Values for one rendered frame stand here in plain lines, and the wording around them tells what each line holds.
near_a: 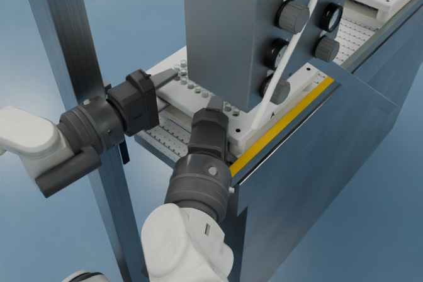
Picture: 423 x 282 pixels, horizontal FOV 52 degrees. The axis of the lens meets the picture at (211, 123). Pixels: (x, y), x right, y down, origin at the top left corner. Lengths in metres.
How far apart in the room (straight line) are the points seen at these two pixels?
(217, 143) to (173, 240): 0.18
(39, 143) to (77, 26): 0.19
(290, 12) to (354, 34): 0.62
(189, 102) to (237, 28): 0.31
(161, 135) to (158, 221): 0.28
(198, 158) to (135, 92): 0.18
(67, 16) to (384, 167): 1.64
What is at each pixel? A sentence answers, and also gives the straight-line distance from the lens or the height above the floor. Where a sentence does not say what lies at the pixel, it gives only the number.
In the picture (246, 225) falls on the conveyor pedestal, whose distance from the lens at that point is 1.06.
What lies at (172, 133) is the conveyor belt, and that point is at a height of 0.92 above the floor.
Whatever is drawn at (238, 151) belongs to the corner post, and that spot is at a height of 0.96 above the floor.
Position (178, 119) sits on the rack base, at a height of 0.95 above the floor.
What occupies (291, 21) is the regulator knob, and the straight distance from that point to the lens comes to 0.49.
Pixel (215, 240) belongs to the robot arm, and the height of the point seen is 1.00.
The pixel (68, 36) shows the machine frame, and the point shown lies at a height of 1.13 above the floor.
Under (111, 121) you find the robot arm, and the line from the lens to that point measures 0.71.
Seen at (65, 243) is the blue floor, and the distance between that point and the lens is 1.82.
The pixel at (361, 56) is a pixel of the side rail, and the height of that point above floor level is 0.95.
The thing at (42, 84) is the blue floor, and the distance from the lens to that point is 2.49.
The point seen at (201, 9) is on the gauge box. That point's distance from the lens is 0.51.
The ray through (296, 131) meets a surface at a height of 0.91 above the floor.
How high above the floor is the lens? 1.52
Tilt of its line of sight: 46 degrees down
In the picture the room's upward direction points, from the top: straight up
